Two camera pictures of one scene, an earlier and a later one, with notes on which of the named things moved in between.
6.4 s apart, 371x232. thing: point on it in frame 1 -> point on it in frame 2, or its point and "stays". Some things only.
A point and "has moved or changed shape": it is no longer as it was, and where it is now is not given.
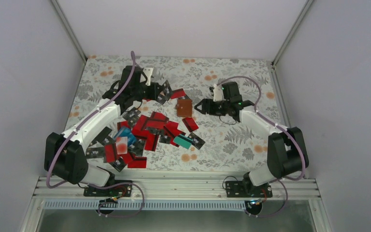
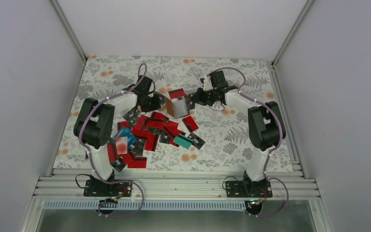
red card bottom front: x=138 y=162 stays
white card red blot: x=121 y=144 stays
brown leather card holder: x=184 y=108 has moved or changed shape
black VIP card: x=197 y=141 stays
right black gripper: x=207 y=108 -> x=198 y=98
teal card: x=183 y=141 stays
